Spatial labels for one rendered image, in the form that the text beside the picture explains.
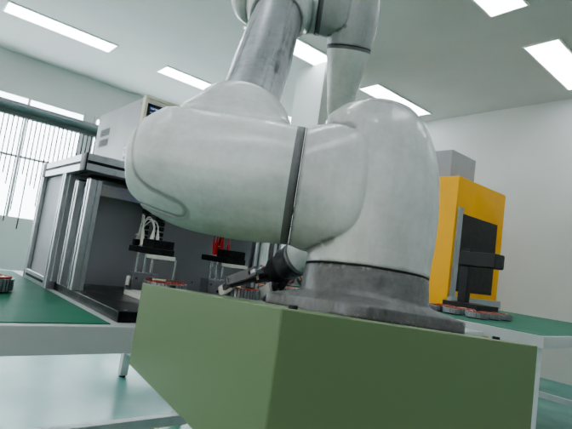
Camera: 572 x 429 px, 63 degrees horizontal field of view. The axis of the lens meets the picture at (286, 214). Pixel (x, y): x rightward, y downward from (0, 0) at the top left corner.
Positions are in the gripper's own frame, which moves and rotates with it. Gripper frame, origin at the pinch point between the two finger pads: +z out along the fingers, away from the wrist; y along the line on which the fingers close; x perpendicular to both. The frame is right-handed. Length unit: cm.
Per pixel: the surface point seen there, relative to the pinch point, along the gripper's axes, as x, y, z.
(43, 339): -19, -58, -18
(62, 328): -17, -55, -19
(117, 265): 14.7, -27.4, 21.3
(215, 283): 6.9, -1.0, 10.5
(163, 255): 9.2, -23.5, 0.8
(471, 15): 267, 279, -33
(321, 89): 320, 274, 140
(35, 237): 31, -45, 42
